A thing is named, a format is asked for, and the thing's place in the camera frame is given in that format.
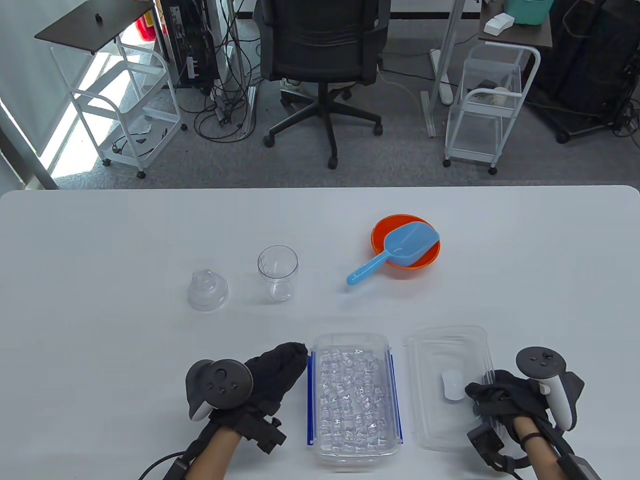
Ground person's left hand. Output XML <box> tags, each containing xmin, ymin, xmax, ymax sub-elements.
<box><xmin>207</xmin><ymin>342</ymin><xmax>309</xmax><ymax>427</ymax></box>

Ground person's right hand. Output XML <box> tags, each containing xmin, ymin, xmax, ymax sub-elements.
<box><xmin>465</xmin><ymin>369</ymin><xmax>553</xmax><ymax>443</ymax></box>

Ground clear container with blue clips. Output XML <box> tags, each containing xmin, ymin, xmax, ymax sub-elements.
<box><xmin>306</xmin><ymin>333</ymin><xmax>404</xmax><ymax>468</ymax></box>

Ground clear plastic shaker cup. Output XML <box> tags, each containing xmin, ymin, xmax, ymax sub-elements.
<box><xmin>257</xmin><ymin>245</ymin><xmax>300</xmax><ymax>303</ymax></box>

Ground clear plastic container lid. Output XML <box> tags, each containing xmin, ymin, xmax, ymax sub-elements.
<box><xmin>406</xmin><ymin>326</ymin><xmax>496</xmax><ymax>452</ymax></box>

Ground clear plastic shaker lid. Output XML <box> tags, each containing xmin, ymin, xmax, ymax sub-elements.
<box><xmin>187</xmin><ymin>268</ymin><xmax>230</xmax><ymax>313</ymax></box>

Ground blue plastic scoop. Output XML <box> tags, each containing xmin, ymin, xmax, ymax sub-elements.
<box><xmin>346</xmin><ymin>222</ymin><xmax>440</xmax><ymax>287</ymax></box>

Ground person's right forearm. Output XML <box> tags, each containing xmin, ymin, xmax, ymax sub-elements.
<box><xmin>512</xmin><ymin>416</ymin><xmax>563</xmax><ymax>480</ymax></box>

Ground person's left forearm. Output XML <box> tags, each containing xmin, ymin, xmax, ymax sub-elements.
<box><xmin>187</xmin><ymin>422</ymin><xmax>241</xmax><ymax>480</ymax></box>

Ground grey and white hand controller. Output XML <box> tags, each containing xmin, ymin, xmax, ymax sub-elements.
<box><xmin>516</xmin><ymin>346</ymin><xmax>585</xmax><ymax>432</ymax></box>
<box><xmin>185</xmin><ymin>359</ymin><xmax>254</xmax><ymax>422</ymax></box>

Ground black wrist electronics box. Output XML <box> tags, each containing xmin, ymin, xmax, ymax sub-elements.
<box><xmin>560</xmin><ymin>452</ymin><xmax>601</xmax><ymax>480</ymax></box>
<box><xmin>162</xmin><ymin>457</ymin><xmax>193</xmax><ymax>480</ymax></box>

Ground orange plastic bowl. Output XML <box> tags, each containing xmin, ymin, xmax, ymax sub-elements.
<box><xmin>371</xmin><ymin>214</ymin><xmax>441</xmax><ymax>271</ymax></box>

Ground white power strip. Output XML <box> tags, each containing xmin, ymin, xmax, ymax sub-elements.
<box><xmin>429</xmin><ymin>48</ymin><xmax>454</xmax><ymax>105</ymax></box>

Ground black office chair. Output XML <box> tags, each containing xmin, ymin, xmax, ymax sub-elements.
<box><xmin>252</xmin><ymin>0</ymin><xmax>392</xmax><ymax>170</ymax></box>

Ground black computer tower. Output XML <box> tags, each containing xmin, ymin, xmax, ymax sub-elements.
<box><xmin>159</xmin><ymin>0</ymin><xmax>222</xmax><ymax>96</ymax></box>

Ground black equipment stand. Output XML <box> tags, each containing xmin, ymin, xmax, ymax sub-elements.
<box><xmin>524</xmin><ymin>0</ymin><xmax>640</xmax><ymax>145</ymax></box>

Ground white cart with dark top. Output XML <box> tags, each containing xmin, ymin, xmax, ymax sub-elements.
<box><xmin>34</xmin><ymin>0</ymin><xmax>188</xmax><ymax>180</ymax></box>
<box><xmin>443</xmin><ymin>9</ymin><xmax>553</xmax><ymax>176</ymax></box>

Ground red fire extinguisher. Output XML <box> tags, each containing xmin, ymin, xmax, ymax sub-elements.
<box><xmin>136</xmin><ymin>0</ymin><xmax>169</xmax><ymax>44</ymax></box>

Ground small white box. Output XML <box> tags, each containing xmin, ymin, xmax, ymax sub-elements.
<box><xmin>483</xmin><ymin>13</ymin><xmax>516</xmax><ymax>36</ymax></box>

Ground teal plastic container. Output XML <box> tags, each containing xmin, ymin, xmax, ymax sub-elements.
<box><xmin>502</xmin><ymin>0</ymin><xmax>555</xmax><ymax>26</ymax></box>

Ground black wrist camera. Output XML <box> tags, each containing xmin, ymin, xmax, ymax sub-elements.
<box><xmin>467</xmin><ymin>422</ymin><xmax>506</xmax><ymax>471</ymax></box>
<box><xmin>239</xmin><ymin>411</ymin><xmax>288</xmax><ymax>455</ymax></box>

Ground black cable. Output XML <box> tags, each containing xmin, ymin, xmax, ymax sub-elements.
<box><xmin>495</xmin><ymin>452</ymin><xmax>531</xmax><ymax>480</ymax></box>
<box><xmin>137</xmin><ymin>450</ymin><xmax>188</xmax><ymax>480</ymax></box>

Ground thin black cord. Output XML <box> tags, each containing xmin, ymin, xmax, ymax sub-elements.
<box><xmin>112</xmin><ymin>128</ymin><xmax>169</xmax><ymax>157</ymax></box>

